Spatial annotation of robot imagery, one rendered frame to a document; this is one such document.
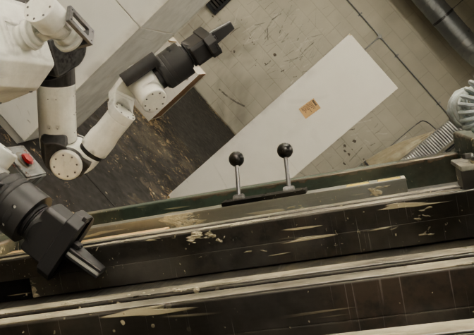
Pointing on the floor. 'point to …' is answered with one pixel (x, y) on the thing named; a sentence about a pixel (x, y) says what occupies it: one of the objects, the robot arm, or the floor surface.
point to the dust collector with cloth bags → (395, 152)
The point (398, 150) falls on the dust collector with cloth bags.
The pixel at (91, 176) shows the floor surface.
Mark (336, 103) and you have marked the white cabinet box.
